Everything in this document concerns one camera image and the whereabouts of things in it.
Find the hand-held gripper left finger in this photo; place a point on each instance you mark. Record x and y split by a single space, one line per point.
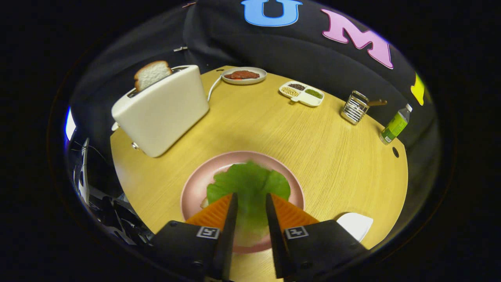
227 250

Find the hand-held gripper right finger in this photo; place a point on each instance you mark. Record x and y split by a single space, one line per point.
278 250

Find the green lettuce leaf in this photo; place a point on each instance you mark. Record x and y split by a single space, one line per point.
250 184

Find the toasted bread slice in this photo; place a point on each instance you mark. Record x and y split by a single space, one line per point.
150 74

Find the pink plate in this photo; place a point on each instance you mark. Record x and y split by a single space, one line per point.
195 188

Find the small white dish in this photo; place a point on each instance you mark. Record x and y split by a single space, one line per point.
356 225

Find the white toaster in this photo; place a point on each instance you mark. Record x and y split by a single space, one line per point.
164 113

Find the white divided dish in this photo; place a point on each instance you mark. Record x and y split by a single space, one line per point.
309 101

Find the pale yellow beans pile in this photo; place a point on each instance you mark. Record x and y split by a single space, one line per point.
290 91

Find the green beans pile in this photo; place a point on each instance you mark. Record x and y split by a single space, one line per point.
314 93

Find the dark brown beans pile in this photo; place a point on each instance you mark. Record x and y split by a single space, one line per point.
297 86

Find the green label bottle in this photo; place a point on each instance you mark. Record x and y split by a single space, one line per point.
394 126

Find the beige round plate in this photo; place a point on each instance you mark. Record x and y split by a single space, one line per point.
263 74

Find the brown meat piece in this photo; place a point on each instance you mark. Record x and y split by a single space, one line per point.
242 74

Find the lit monitor screen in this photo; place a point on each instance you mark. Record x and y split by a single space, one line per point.
69 125

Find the silver clip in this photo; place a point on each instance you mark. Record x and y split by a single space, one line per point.
181 49

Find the copper clip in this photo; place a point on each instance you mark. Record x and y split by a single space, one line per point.
189 4

